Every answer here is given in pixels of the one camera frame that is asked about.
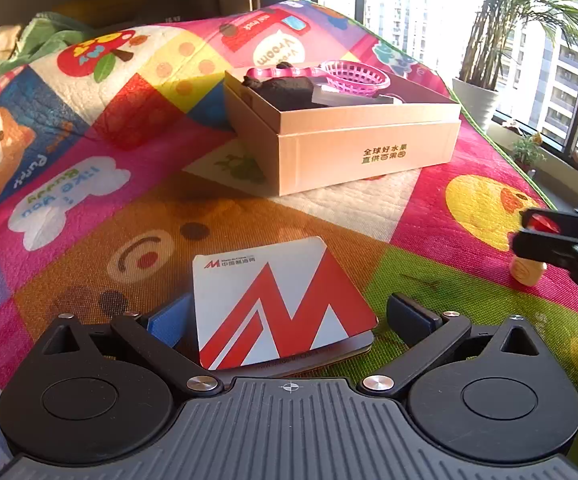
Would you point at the dark plush toy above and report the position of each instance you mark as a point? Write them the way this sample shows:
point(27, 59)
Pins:
point(284, 91)

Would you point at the yellow cushion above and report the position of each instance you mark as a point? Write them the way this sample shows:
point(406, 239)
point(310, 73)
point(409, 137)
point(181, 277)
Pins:
point(99, 10)

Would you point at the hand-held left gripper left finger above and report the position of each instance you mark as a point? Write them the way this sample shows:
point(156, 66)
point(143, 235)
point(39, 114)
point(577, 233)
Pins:
point(169, 320)

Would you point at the small potted plant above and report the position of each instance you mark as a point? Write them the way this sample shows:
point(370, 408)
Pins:
point(526, 152)

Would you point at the green towel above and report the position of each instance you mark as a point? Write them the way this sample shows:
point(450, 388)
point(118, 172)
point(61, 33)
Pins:
point(44, 35)

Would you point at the pink plastic basket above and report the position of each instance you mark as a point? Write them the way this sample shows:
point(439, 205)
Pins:
point(354, 77)

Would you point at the colourful cartoon play mat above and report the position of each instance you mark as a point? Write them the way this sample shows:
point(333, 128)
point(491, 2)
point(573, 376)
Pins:
point(94, 125)

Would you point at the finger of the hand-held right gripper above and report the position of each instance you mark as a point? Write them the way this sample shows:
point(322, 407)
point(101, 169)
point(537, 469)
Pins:
point(554, 247)
point(564, 220)

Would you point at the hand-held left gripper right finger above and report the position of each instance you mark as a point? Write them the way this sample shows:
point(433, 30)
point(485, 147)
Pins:
point(409, 317)

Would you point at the small yellow and red toy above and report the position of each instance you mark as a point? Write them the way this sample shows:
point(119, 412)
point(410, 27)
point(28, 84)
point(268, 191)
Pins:
point(528, 269)

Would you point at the potted palm in white pot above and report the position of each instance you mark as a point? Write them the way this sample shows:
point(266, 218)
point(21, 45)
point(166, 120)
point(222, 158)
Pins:
point(476, 105)

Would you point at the red and white booklet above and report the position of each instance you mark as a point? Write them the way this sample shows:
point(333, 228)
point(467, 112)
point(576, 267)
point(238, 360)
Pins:
point(269, 310)

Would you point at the beige cardboard box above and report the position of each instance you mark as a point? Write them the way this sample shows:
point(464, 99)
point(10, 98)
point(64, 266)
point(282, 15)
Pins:
point(369, 155)

